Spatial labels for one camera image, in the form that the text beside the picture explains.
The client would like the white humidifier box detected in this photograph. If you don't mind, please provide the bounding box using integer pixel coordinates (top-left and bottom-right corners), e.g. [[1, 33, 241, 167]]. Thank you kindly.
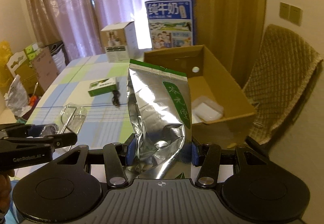
[[100, 21, 140, 63]]

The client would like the cardboard boxes pile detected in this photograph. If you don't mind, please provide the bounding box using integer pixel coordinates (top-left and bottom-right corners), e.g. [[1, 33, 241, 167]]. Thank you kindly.
[[7, 41, 68, 96]]

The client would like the white plastic packet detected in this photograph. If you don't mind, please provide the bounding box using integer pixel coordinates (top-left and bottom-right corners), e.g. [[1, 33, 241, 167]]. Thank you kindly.
[[192, 95, 224, 123]]

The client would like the checkered tablecloth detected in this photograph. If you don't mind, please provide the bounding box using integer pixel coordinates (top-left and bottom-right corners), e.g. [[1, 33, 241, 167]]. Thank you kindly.
[[28, 54, 133, 149]]

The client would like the brown curtain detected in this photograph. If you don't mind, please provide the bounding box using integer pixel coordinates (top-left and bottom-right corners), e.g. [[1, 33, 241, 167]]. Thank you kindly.
[[194, 0, 266, 87]]

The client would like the green white medicine box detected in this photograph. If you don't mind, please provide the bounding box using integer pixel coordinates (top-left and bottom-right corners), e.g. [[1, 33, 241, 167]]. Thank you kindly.
[[88, 77, 118, 97]]

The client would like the yellow plastic bag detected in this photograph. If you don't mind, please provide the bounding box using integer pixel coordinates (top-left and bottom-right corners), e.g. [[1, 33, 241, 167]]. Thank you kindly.
[[0, 41, 13, 95]]

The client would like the silver foil tea bag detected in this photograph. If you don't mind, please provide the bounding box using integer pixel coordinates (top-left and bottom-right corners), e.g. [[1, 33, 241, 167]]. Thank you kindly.
[[126, 59, 192, 179]]

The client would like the blue milk carton case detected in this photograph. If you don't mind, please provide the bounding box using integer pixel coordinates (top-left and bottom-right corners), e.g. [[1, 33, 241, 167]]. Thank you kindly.
[[145, 0, 195, 50]]

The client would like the black audio cable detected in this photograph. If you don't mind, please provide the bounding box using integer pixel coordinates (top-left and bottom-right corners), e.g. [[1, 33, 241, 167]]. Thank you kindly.
[[111, 89, 122, 108]]

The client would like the double wall socket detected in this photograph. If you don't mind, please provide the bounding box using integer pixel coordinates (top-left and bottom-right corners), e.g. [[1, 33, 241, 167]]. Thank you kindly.
[[279, 2, 303, 26]]

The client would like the left hand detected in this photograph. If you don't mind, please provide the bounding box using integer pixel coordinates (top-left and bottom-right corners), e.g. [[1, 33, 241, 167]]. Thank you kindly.
[[0, 170, 15, 214]]

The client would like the brown cardboard box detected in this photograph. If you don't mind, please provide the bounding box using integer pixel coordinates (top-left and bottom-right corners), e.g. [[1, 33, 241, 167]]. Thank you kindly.
[[144, 45, 255, 149]]

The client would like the quilted beige chair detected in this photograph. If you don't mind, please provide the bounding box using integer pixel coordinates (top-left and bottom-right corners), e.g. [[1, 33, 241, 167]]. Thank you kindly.
[[243, 24, 322, 144]]

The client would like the clear plastic bag with hooks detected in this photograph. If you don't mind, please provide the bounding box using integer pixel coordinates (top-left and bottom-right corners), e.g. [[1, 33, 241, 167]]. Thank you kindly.
[[40, 103, 87, 152]]

